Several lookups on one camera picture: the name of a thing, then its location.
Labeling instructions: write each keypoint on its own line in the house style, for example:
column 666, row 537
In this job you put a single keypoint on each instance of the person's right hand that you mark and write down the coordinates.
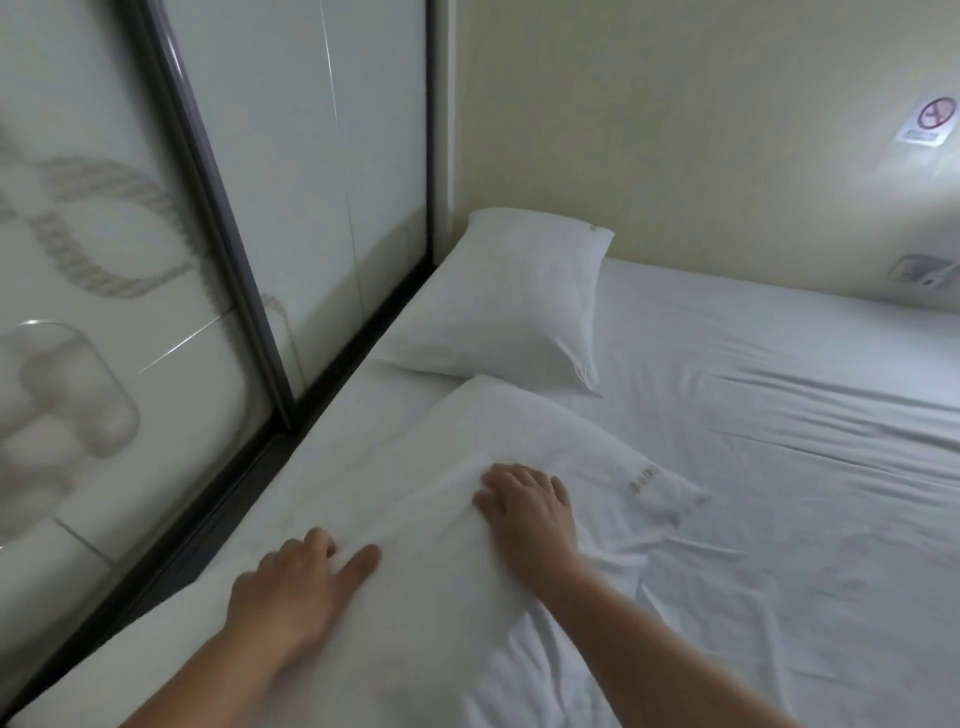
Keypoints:
column 529, row 529

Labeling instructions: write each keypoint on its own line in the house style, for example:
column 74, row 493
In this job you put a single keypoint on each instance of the person's left hand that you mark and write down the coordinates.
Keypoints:
column 281, row 592

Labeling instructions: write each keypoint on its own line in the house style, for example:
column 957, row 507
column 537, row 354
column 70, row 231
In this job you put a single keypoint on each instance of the person's right thumb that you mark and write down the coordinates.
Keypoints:
column 484, row 504

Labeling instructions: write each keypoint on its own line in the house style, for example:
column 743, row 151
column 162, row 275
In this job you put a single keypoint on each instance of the person's left thumb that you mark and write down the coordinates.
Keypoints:
column 357, row 569

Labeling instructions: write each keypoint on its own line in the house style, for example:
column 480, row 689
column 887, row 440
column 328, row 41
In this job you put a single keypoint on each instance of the white pillow with embroidered corner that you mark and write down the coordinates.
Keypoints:
column 450, row 480

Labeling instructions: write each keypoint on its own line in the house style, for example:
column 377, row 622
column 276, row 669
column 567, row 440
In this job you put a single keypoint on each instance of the person's left forearm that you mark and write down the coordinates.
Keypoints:
column 187, row 686

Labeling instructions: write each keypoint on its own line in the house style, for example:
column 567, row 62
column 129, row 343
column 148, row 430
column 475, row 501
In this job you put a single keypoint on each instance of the person's right forearm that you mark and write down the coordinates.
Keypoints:
column 652, row 660

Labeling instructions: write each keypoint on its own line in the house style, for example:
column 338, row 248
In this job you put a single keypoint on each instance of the plain white pillow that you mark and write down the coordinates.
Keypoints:
column 502, row 300

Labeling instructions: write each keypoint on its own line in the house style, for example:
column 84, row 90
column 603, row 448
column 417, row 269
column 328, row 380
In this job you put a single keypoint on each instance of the white bed sheet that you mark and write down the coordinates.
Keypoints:
column 787, row 465

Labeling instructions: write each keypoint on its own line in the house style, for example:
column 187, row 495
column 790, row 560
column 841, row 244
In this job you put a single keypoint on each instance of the frosted glass door panel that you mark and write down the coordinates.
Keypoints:
column 82, row 300
column 315, row 165

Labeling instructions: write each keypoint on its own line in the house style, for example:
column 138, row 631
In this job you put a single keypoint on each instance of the dark metal door frame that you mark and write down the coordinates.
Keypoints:
column 225, row 247

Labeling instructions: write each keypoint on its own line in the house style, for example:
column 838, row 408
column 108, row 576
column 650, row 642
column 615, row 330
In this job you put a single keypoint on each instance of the white wall socket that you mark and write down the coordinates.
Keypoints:
column 924, row 270

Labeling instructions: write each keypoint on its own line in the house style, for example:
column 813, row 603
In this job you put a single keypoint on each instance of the white no-smoking wall sign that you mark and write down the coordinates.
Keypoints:
column 928, row 118

